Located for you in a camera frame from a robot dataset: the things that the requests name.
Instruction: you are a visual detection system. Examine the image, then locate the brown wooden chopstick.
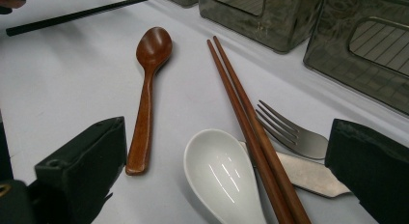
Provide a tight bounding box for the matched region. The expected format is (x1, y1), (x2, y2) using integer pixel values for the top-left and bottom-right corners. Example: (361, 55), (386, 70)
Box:
(212, 35), (313, 224)
(206, 39), (295, 224)

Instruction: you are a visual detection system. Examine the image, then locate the white table cover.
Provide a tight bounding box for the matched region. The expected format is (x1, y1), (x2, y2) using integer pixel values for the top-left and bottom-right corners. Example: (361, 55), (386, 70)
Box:
(0, 0), (409, 224)

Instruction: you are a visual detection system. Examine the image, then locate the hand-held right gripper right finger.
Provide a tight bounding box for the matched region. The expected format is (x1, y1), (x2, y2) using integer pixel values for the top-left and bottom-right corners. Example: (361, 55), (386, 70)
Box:
(324, 118), (409, 224)

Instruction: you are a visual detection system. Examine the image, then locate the white ceramic spoon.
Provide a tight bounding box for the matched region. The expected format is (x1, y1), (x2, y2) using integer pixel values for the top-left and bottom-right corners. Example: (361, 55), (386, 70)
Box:
(182, 128), (268, 224)

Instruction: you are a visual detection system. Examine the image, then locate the brown wooden spoon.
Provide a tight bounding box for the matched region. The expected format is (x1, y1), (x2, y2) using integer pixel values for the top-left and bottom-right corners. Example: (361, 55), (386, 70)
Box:
(124, 26), (174, 177)

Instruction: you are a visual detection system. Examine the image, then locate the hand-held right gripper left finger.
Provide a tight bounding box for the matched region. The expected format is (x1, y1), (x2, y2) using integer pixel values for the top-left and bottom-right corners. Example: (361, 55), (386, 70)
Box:
(34, 116), (128, 224)

